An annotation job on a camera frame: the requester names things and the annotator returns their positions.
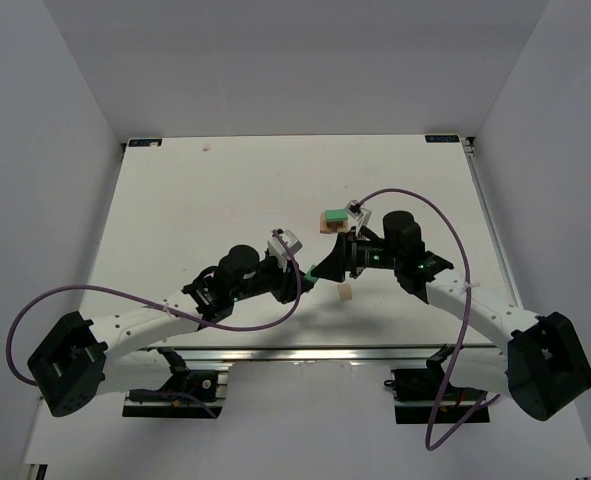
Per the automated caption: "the blue corner label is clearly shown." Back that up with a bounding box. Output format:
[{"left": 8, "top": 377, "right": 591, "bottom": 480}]
[
  {"left": 424, "top": 134, "right": 460, "bottom": 143},
  {"left": 127, "top": 138, "right": 162, "bottom": 148}
]

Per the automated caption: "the aluminium frame rail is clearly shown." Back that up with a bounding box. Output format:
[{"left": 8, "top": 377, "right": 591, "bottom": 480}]
[{"left": 462, "top": 137, "right": 544, "bottom": 361}]

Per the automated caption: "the right blue corner label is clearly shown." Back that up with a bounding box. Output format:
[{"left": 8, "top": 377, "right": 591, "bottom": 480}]
[{"left": 424, "top": 134, "right": 460, "bottom": 143}]

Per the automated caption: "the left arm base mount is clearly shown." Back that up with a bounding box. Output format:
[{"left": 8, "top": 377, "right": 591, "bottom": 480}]
[{"left": 122, "top": 347, "right": 231, "bottom": 420}]

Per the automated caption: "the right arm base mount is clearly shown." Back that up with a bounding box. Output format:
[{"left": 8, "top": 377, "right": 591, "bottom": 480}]
[{"left": 387, "top": 367, "right": 491, "bottom": 426}]

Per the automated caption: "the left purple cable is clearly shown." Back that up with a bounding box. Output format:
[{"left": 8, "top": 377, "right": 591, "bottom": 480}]
[{"left": 5, "top": 228, "right": 306, "bottom": 419}]

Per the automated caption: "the green block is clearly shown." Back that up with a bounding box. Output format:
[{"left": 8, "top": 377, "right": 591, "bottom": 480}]
[
  {"left": 324, "top": 209, "right": 349, "bottom": 224},
  {"left": 302, "top": 265, "right": 318, "bottom": 291}
]

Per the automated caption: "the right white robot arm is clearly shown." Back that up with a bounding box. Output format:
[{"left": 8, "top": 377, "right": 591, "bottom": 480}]
[{"left": 312, "top": 211, "right": 591, "bottom": 421}]

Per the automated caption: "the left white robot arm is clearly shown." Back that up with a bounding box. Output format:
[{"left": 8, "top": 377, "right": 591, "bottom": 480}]
[{"left": 27, "top": 232, "right": 314, "bottom": 417}]

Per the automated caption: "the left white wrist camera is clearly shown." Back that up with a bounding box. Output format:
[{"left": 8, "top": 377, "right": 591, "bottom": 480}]
[{"left": 267, "top": 230, "right": 302, "bottom": 271}]

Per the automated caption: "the left blue corner label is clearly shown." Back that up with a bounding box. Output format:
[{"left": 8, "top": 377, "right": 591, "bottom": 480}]
[{"left": 127, "top": 138, "right": 162, "bottom": 148}]

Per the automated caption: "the small light wood block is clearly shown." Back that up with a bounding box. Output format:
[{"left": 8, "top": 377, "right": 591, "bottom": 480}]
[{"left": 337, "top": 284, "right": 352, "bottom": 301}]

